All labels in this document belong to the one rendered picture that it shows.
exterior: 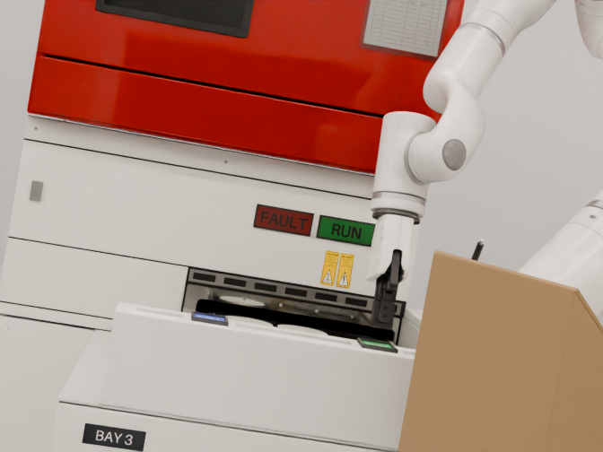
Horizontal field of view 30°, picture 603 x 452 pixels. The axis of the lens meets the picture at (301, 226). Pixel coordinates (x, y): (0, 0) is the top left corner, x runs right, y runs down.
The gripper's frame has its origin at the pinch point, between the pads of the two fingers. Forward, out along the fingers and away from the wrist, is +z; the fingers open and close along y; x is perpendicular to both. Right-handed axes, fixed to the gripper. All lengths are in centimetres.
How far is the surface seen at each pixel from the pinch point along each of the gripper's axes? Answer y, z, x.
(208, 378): 2.2, 13.5, -24.8
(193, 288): -57, -4, -28
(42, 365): -62, 16, -55
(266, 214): -54, -21, -16
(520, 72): -189, -105, 71
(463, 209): -199, -57, 60
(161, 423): 0.6, 21.0, -30.5
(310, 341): 3.2, 5.8, -10.9
